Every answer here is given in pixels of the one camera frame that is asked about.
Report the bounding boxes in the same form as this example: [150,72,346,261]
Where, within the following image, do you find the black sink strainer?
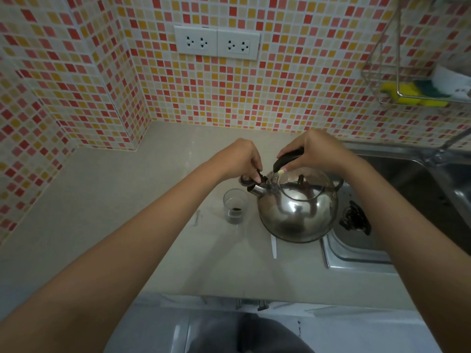
[339,200,372,236]

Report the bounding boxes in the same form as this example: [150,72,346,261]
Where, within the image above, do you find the person's right hand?
[276,128,356,177]

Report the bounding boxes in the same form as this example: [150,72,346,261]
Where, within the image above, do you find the person's dark trousers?
[187,312,315,353]

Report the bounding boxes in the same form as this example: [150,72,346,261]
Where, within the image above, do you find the chrome faucet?
[422,128,471,166]

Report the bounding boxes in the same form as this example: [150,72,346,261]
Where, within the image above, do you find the person's left forearm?
[0,153,231,353]

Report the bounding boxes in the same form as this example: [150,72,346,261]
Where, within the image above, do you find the metal wire wall rack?
[361,0,471,107]

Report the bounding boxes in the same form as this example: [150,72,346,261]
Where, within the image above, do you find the stainless steel sink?
[319,141,471,275]

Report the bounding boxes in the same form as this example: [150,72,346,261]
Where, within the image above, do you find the person's left hand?
[218,138,263,184]

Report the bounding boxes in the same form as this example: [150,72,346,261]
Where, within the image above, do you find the person's right forearm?
[344,154,471,353]

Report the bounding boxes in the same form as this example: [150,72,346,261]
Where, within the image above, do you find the yellow and green sponge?
[380,80,450,107]

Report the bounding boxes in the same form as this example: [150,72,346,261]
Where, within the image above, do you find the metal cabinet handle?
[235,298,270,312]

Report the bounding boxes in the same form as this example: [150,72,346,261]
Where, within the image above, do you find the white double wall socket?
[217,29,261,62]
[174,25,219,56]

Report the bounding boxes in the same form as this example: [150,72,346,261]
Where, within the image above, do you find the clear drinking glass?
[223,188,250,225]

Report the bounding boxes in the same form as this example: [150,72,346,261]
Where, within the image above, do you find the white cabinet front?
[105,293,444,353]

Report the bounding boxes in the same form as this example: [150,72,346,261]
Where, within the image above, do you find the stainless steel whistling kettle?
[239,147,345,244]

